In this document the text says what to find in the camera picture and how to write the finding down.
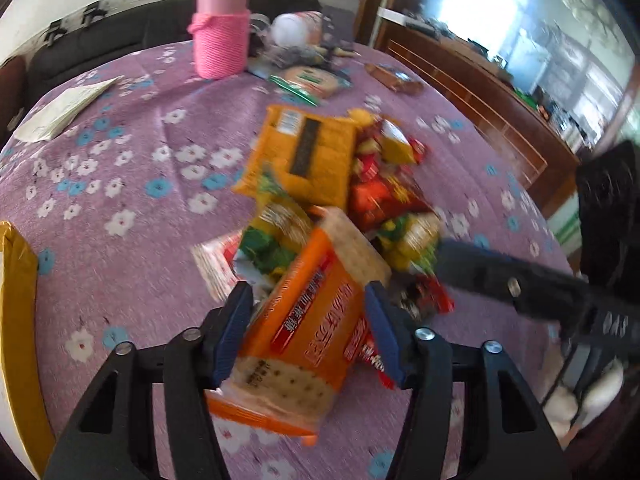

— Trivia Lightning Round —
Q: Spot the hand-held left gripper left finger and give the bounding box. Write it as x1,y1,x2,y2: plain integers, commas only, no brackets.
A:
44,281,254,480

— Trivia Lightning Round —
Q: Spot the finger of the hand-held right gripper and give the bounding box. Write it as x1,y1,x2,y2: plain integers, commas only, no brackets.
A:
436,239,593,322

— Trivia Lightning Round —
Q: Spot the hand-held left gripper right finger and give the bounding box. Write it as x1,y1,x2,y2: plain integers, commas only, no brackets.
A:
363,281,571,480

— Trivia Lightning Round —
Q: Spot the white and red snack packet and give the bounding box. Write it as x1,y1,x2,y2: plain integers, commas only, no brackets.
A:
192,232,246,303

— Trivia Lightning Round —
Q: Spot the orange cracker packet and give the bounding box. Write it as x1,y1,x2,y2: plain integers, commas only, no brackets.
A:
206,206,392,448

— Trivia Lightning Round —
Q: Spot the green and yellow snack packet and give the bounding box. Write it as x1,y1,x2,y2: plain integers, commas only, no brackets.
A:
237,165,316,286
375,212,443,273

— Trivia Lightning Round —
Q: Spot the yellow cardboard box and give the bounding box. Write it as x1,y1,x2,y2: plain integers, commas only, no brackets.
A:
0,220,56,480

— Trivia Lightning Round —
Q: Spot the person's right hand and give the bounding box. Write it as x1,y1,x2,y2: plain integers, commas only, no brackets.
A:
542,362,627,442

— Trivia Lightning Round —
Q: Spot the small red snack packet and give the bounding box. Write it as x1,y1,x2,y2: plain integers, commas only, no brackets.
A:
357,330,401,391

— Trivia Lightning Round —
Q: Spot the small red and black packet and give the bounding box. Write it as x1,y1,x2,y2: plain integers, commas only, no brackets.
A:
400,275,453,318

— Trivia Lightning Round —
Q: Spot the purple floral tablecloth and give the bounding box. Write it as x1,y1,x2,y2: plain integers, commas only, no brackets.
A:
0,40,576,480

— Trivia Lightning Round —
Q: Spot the yellow and red snack packet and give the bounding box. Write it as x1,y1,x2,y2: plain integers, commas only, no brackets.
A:
350,109,426,166

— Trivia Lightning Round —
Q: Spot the yellow cracker packet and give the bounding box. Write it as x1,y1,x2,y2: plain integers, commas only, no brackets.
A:
232,105,358,213

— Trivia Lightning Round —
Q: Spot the brown snack packet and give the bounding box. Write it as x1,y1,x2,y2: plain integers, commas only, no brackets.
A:
365,62,425,96

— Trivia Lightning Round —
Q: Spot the bright window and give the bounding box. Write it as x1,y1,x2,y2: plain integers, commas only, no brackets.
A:
435,0,632,151

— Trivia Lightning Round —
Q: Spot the round biscuit green packet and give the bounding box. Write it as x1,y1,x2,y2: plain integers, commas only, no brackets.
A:
269,64,351,107

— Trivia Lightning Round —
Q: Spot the white paper booklet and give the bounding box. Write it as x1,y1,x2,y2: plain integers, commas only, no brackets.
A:
13,76,123,142

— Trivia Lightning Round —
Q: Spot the pink knitted-sleeve bottle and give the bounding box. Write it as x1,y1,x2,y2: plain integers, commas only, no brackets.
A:
187,0,252,80

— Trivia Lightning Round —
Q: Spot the clear glass mug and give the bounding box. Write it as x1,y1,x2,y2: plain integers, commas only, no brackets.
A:
248,12,273,43

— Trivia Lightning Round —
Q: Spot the white plastic jar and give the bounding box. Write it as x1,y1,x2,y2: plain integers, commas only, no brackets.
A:
270,11,331,48

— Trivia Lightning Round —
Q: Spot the black sofa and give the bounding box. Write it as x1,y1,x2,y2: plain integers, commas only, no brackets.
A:
27,0,361,96

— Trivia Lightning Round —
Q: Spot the wooden door frame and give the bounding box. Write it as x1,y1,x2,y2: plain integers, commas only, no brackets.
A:
355,0,397,46

